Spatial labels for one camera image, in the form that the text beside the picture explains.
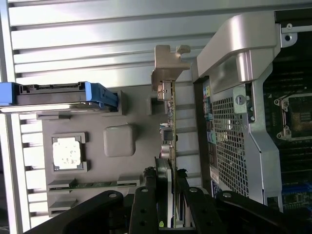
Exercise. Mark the green motherboard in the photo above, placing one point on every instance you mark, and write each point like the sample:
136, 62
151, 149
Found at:
292, 201

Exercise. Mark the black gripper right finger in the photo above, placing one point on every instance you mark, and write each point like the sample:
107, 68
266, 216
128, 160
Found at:
202, 212

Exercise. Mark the CPU socket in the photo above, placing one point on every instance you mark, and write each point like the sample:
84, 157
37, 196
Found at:
299, 117

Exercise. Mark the blue expansion slot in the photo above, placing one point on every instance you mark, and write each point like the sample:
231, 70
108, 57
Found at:
299, 190

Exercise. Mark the black open PC case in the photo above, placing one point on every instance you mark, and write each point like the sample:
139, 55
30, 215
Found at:
258, 136

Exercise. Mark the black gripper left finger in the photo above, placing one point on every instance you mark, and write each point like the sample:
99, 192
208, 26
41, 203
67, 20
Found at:
143, 207

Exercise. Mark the silver CPU chip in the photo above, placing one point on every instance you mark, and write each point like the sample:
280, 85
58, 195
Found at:
65, 153

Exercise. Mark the hard disk with blue carrier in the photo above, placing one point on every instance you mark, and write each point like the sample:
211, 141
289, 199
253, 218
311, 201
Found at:
48, 97

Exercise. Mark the green RAM stick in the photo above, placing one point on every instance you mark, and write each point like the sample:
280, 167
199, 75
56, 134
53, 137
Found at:
97, 184

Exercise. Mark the grey parts rack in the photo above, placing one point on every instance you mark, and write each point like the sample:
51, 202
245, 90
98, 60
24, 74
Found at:
95, 124

